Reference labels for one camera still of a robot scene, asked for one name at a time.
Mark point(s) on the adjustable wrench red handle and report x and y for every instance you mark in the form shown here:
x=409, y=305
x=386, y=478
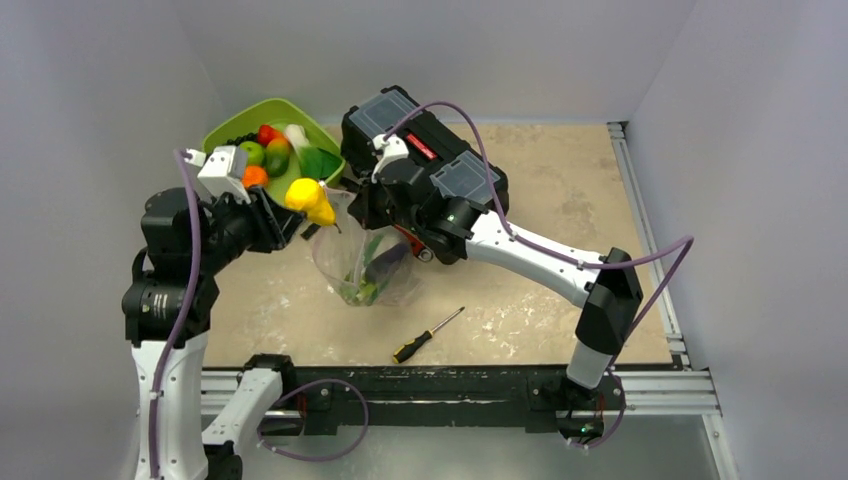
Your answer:
x=420, y=251

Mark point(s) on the clear zip top bag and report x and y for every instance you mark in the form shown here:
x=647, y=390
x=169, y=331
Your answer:
x=332, y=255

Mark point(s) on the toy purple eggplant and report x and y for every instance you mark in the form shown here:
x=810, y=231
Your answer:
x=386, y=263

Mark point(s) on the toy green apple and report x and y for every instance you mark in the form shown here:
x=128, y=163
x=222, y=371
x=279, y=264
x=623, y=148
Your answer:
x=255, y=153

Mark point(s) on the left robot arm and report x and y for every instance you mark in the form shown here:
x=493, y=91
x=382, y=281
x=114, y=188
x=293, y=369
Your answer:
x=167, y=311

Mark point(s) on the black hammer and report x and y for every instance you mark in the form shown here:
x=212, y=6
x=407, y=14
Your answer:
x=310, y=231

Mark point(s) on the black toolbox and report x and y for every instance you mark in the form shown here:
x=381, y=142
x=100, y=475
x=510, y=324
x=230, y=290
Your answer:
x=397, y=126

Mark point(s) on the toy lemon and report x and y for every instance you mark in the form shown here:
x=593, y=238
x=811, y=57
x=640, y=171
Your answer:
x=315, y=199

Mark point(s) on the toy green onion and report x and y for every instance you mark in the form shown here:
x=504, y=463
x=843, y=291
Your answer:
x=355, y=290

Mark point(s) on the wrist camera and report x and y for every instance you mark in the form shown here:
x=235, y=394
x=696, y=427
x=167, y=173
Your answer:
x=221, y=171
x=389, y=149

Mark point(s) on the toy red strawberry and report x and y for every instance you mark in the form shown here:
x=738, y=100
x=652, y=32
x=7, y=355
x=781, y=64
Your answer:
x=267, y=133

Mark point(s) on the toy mango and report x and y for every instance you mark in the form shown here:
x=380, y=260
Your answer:
x=277, y=157

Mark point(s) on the yellow black screwdriver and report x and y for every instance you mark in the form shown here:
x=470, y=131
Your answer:
x=406, y=351

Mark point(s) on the toy green leaf vegetable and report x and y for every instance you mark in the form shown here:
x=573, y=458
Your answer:
x=314, y=162

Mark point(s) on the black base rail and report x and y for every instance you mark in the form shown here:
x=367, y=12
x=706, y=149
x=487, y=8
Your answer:
x=534, y=398

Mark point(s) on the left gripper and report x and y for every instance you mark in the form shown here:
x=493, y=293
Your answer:
x=274, y=224

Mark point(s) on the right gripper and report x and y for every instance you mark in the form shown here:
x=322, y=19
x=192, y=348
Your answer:
x=366, y=195

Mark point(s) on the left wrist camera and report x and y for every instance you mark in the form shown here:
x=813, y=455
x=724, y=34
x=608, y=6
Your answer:
x=221, y=171

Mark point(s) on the toy orange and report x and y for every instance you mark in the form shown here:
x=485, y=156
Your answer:
x=255, y=175

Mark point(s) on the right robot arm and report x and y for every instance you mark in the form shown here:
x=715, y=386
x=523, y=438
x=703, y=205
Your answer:
x=605, y=287

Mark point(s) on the green plastic bin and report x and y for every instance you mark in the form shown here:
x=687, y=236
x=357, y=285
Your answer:
x=277, y=112

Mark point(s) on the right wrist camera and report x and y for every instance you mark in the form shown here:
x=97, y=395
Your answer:
x=389, y=149

